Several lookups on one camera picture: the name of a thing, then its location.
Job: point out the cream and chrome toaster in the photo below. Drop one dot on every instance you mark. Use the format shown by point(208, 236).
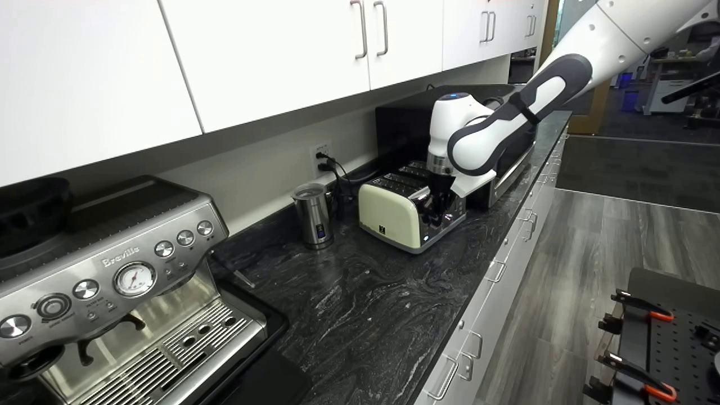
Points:
point(407, 207)

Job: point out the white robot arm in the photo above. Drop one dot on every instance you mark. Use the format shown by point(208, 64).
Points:
point(465, 138)

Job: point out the stainless steel milk jug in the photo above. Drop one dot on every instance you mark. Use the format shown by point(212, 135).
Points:
point(312, 214)

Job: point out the black microwave oven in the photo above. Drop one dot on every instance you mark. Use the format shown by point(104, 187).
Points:
point(402, 138)

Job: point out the white upper cabinet door right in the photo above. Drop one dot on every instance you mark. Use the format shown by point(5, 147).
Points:
point(402, 38)

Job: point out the white cabinet door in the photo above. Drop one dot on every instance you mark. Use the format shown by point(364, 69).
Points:
point(252, 59)
point(402, 38)

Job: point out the white upper cabinet door middle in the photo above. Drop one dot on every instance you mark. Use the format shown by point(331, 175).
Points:
point(252, 59)

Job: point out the white lower cabinet drawers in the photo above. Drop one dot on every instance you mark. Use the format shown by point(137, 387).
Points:
point(461, 364)

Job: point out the white far upper cabinet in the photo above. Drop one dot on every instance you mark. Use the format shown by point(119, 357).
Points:
point(479, 30)

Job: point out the white cabinet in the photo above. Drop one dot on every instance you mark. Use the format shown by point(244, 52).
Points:
point(479, 30)
point(83, 81)

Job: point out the stainless steel espresso machine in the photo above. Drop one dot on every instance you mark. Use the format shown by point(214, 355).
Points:
point(115, 300)

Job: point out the white upper cabinet left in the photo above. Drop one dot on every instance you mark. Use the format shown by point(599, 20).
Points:
point(83, 81)

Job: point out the black orange clamp lower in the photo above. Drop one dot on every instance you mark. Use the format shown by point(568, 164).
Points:
point(648, 383)

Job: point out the black orange clamp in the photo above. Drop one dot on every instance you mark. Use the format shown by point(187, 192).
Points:
point(650, 308)
point(648, 383)

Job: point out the black orange clamp upper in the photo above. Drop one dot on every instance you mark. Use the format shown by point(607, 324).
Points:
point(650, 308)

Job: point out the dark floor mat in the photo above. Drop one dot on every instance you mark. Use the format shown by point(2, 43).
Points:
point(642, 168)

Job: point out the black perforated breadboard plate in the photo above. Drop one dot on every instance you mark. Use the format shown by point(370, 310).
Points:
point(679, 351)

